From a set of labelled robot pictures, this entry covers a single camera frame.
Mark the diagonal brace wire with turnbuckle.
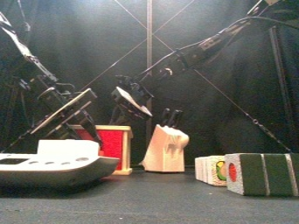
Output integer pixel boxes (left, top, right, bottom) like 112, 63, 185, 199
113, 0, 295, 154

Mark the white kitchen scale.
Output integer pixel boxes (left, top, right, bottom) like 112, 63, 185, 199
0, 138, 120, 188

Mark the dark metal frame post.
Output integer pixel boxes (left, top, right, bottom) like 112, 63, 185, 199
268, 25, 296, 152

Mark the vertical metal frame pole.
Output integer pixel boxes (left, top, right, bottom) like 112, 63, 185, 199
144, 0, 154, 147

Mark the small white toy sushi roll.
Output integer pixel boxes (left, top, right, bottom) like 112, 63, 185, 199
193, 155, 228, 187

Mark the wooden box with red drawer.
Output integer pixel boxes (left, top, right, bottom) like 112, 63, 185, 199
69, 124, 134, 176

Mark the black toy knife handle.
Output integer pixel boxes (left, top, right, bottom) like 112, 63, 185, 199
168, 109, 184, 129
160, 108, 172, 127

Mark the large green toy sushi roll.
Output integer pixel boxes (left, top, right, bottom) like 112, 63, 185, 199
224, 152, 299, 197

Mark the wooden toy knife block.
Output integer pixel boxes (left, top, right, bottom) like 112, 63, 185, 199
141, 123, 192, 173

